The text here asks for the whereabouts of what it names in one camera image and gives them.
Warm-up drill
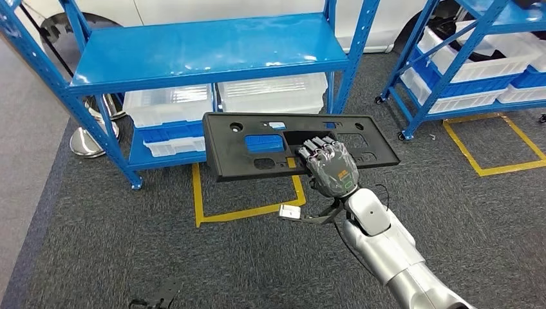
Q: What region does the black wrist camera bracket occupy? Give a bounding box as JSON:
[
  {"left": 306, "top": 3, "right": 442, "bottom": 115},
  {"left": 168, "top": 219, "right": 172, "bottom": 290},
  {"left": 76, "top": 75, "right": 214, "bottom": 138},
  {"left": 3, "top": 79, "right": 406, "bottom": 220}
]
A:
[
  {"left": 298, "top": 200, "right": 347, "bottom": 225},
  {"left": 127, "top": 278, "right": 184, "bottom": 309}
]

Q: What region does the black curved plastic part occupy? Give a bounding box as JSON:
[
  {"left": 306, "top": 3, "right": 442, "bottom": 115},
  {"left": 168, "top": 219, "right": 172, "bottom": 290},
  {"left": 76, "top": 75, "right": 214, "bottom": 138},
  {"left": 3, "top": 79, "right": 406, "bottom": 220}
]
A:
[{"left": 428, "top": 17, "right": 509, "bottom": 61}]

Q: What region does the blue metal shelf rack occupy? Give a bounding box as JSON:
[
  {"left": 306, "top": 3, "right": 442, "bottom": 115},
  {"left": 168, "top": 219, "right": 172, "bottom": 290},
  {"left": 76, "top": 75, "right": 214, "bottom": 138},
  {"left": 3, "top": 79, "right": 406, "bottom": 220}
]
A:
[{"left": 0, "top": 0, "right": 381, "bottom": 191}]

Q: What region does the blue shelf rack with casters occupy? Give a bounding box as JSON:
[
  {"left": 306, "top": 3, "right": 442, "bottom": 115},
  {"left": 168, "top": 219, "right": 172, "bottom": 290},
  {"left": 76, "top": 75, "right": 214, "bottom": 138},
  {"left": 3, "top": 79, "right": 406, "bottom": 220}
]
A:
[{"left": 374, "top": 0, "right": 546, "bottom": 142}]

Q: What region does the white car with red stripe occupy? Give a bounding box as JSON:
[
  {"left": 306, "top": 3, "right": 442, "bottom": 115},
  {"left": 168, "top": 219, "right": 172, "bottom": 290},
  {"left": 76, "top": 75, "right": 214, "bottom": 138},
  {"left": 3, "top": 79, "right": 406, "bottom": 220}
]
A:
[{"left": 23, "top": 0, "right": 459, "bottom": 54}]

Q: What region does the clear plastic bin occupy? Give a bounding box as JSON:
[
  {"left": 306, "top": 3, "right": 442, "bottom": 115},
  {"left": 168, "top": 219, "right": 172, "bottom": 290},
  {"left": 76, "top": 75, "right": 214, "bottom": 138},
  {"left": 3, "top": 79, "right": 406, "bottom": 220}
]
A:
[
  {"left": 122, "top": 84, "right": 215, "bottom": 129},
  {"left": 144, "top": 135, "right": 208, "bottom": 158},
  {"left": 216, "top": 72, "right": 329, "bottom": 115}
]

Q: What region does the black plastic plate frame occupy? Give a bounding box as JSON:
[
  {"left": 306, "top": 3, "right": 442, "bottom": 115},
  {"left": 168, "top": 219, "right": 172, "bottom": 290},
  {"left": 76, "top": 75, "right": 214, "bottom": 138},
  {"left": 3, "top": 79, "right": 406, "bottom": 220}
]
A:
[{"left": 202, "top": 111, "right": 401, "bottom": 183}]

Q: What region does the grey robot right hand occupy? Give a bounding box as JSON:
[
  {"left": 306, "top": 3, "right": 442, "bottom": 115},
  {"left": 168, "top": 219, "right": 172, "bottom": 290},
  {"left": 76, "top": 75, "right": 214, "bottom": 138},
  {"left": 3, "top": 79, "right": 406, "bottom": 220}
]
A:
[{"left": 297, "top": 135, "right": 360, "bottom": 199}]

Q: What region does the black right wrist camera bracket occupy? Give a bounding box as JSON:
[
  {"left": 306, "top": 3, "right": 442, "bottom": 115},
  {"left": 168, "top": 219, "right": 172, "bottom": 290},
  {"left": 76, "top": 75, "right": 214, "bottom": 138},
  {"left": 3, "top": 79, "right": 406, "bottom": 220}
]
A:
[{"left": 298, "top": 200, "right": 347, "bottom": 225}]

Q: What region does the white plastic bin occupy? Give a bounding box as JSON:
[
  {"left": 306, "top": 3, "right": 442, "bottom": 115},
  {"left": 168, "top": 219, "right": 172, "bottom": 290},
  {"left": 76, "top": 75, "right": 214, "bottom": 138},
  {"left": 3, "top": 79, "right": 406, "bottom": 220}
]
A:
[
  {"left": 400, "top": 67, "right": 509, "bottom": 115},
  {"left": 529, "top": 32, "right": 546, "bottom": 73},
  {"left": 496, "top": 83, "right": 546, "bottom": 106},
  {"left": 417, "top": 19, "right": 543, "bottom": 84}
]

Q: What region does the yellow floor tape square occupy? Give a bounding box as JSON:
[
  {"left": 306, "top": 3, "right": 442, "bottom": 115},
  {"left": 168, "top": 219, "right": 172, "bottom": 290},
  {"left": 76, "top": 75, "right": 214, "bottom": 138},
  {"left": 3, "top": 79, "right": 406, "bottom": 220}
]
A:
[{"left": 192, "top": 158, "right": 307, "bottom": 229}]

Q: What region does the black left wrist camera bracket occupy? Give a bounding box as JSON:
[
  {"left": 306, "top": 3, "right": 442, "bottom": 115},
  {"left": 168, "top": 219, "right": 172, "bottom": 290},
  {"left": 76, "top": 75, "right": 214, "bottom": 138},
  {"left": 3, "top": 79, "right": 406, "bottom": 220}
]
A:
[{"left": 127, "top": 278, "right": 184, "bottom": 309}]

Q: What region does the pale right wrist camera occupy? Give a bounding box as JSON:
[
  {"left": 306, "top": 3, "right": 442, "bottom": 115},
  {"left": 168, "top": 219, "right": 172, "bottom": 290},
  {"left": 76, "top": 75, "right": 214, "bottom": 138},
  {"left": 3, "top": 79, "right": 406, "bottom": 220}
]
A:
[{"left": 279, "top": 204, "right": 303, "bottom": 221}]

